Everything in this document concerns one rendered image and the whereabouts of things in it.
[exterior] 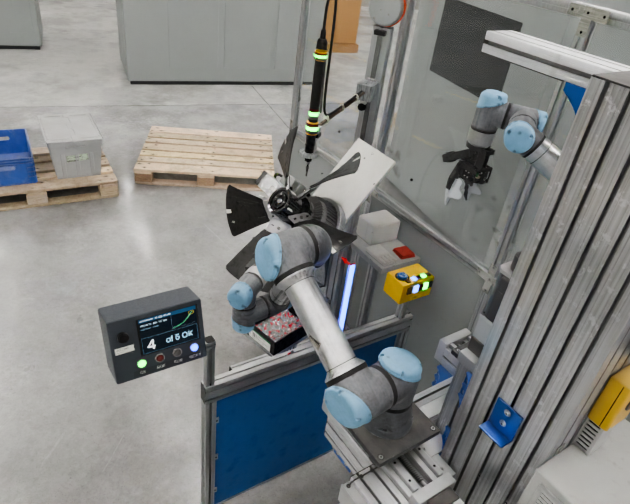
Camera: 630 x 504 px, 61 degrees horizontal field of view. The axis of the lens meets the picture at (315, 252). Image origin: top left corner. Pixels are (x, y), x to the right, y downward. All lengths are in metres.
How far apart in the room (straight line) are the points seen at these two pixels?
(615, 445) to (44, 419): 2.42
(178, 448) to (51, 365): 0.89
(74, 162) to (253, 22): 3.64
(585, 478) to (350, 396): 0.55
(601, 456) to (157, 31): 6.66
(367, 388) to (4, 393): 2.20
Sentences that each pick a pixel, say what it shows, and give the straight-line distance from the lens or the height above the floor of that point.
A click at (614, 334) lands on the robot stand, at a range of 1.18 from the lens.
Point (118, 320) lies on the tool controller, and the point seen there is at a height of 1.25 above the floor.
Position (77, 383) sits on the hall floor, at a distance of 3.11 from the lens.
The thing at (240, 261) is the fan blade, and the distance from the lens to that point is 2.15.
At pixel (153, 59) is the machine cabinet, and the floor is 0.32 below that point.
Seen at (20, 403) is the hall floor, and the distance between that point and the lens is 3.09.
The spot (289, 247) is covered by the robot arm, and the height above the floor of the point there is 1.47.
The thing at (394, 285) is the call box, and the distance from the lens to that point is 2.06.
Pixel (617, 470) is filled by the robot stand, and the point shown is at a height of 1.23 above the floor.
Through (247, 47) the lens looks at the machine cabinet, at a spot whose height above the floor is 0.50.
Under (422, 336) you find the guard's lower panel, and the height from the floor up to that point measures 0.44.
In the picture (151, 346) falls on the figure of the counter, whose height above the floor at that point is 1.16.
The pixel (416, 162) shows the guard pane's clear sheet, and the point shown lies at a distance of 2.60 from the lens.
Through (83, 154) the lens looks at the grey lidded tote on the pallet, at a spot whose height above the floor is 0.34.
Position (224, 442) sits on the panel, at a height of 0.51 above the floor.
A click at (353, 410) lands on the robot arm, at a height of 1.24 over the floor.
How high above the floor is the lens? 2.23
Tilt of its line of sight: 33 degrees down
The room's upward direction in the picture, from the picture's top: 8 degrees clockwise
